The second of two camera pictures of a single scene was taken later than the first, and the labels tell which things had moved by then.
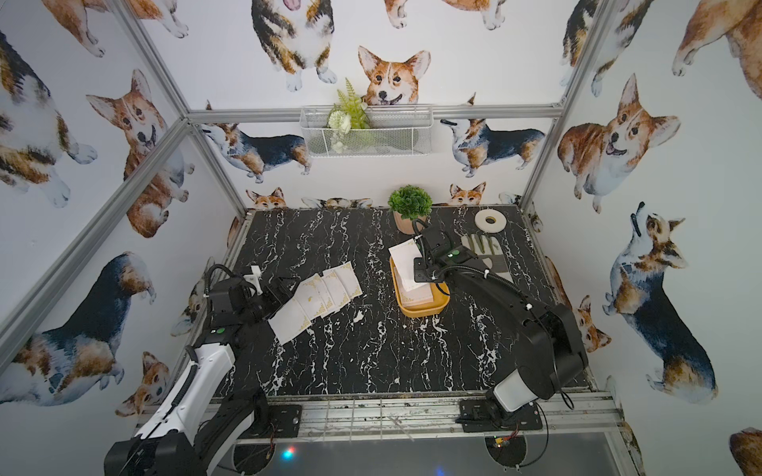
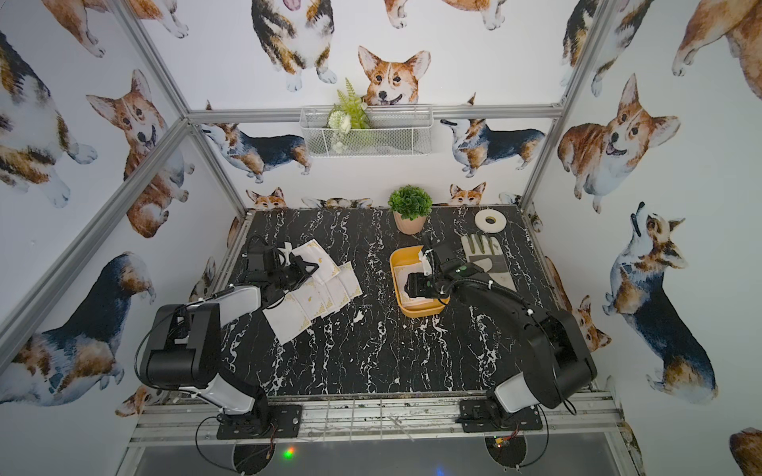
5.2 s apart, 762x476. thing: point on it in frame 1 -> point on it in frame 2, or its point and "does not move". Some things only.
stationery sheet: (403, 257) -> (315, 253)
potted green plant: (409, 203) does not move
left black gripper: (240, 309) -> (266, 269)
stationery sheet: (288, 320) does not move
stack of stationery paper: (413, 293) does not move
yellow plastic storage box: (441, 301) does not move
